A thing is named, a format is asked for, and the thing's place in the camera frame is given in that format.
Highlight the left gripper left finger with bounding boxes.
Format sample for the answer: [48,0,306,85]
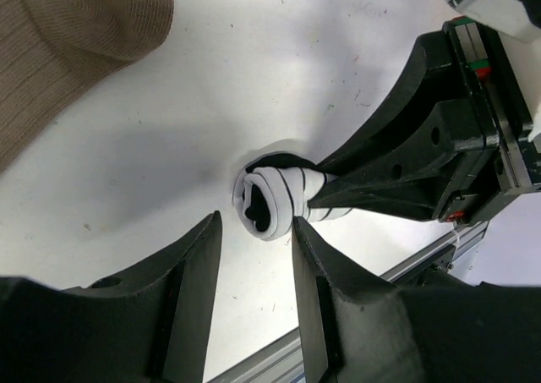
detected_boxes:
[1,212,222,382]

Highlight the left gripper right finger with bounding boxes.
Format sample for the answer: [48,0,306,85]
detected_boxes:
[291,216,541,383]

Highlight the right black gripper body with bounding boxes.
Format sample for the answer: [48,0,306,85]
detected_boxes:
[443,17,540,225]

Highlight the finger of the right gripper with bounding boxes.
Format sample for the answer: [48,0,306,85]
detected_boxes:
[311,99,498,222]
[318,32,456,175]

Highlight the white black striped sock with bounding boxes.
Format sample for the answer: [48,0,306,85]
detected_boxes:
[232,153,351,241]

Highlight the brown sock red stripes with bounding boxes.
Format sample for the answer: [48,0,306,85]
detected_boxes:
[1,0,174,169]

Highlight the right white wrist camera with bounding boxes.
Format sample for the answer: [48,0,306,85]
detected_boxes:
[444,0,540,43]

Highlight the aluminium table rail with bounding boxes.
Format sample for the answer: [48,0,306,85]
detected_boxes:
[215,220,489,382]

